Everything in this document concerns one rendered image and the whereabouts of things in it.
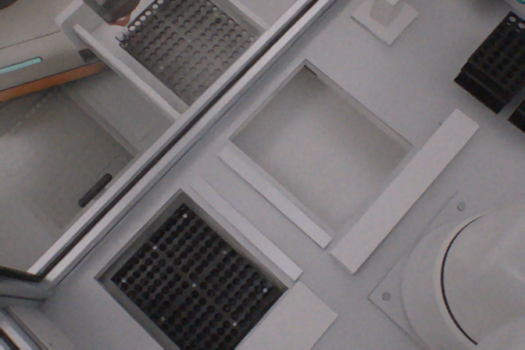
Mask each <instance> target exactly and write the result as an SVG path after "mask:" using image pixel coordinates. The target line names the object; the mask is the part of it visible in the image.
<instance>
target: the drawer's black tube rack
mask: <svg viewBox="0 0 525 350"><path fill-rule="evenodd" d="M147 241H148V240H147ZM148 242H149V244H150V245H151V246H152V247H153V250H152V251H151V252H150V253H149V254H148V255H147V257H146V258H145V259H144V260H143V261H142V262H141V263H139V264H138V265H137V267H136V268H135V269H134V271H133V272H132V273H131V274H130V275H129V276H128V277H127V278H126V279H124V278H123V279H122V282H121V283H120V285H119V287H118V288H119V289H120V290H121V291H122V292H123V293H125V294H126V295H127V296H128V297H129V299H130V300H131V301H132V302H133V303H134V304H135V305H136V306H138V307H139V308H140V309H141V310H142V312H143V313H144V314H145V315H146V316H147V317H148V318H149V319H151V320H152V321H153V322H154V323H155V325H156V326H157V327H158V328H159V329H160V330H161V331H162V332H164V333H165V334H166V335H167V336H168V337H169V339H170V340H171V341H172V342H173V343H174V344H175V345H177V346H178V347H179V348H180V349H181V350H230V347H231V346H232V345H233V344H234V343H235V342H236V340H237V339H238V338H239V337H240V336H242V335H243V333H244V332H245V331H246V330H247V329H248V327H249V326H250V325H251V324H252V323H253V322H255V319H256V318H257V317H258V316H259V315H260V314H261V313H262V311H263V310H264V309H265V308H266V307H268V305H269V304H270V303H271V302H272V301H273V300H274V298H275V297H276V296H277V295H278V294H279V291H278V290H277V289H276V288H275V287H274V286H273V285H272V284H271V283H270V282H269V281H268V280H266V278H265V277H264V276H263V275H262V274H261V273H259V272H258V271H257V270H256V269H254V268H253V267H252V265H251V264H250V263H249V262H247V261H246V260H245V259H244V258H242V257H241V256H240V255H239V254H238V252H236V251H235V250H234V249H233V248H232V247H231V246H229V245H228V243H226V242H225V241H224V240H223V239H222V238H221V236H219V235H218V234H217V233H216V232H215V231H213V230H212V229H211V227H210V226H209V225H208V224H207V223H205V222H204V221H202V220H201V219H200V218H199V217H198V215H197V214H196V213H195V212H193V211H192V210H190V211H189V213H188V214H184V218H183V219H182V220H181V221H180V222H179V223H178V224H177V225H176V226H175V227H174V228H173V229H172V231H171V232H170V233H169V234H167V235H166V236H165V237H164V238H163V239H162V240H161V241H160V243H159V244H158V245H157V246H153V245H152V244H151V242H150V241H148ZM123 290H125V291H123ZM131 297H132V298H131ZM137 303H138V304H137ZM163 329H164V330H163ZM171 337H172V338H171Z"/></svg>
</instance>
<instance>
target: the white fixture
mask: <svg viewBox="0 0 525 350"><path fill-rule="evenodd" d="M418 15H419V13H418V12H417V11H416V10H415V9H413V8H412V6H410V5H408V4H407V3H405V0H364V2H363V3H362V4H361V5H360V6H359V7H358V8H357V9H355V10H354V12H353V13H352V14H351V18H353V19H354V20H356V21H358V22H359V23H361V24H362V26H363V27H365V28H366V29H367V30H369V31H370V32H372V33H373V34H374V35H376V36H377V38H379V39H380V40H382V41H383V42H384V43H385V44H387V45H388V46H389V45H391V43H392V42H393V41H395V40H396V39H397V38H398V36H399V35H400V34H401V33H402V32H403V30H404V29H405V28H407V27H408V26H409V25H410V24H411V23H412V22H413V21H414V19H415V18H416V17H417V16H418Z"/></svg>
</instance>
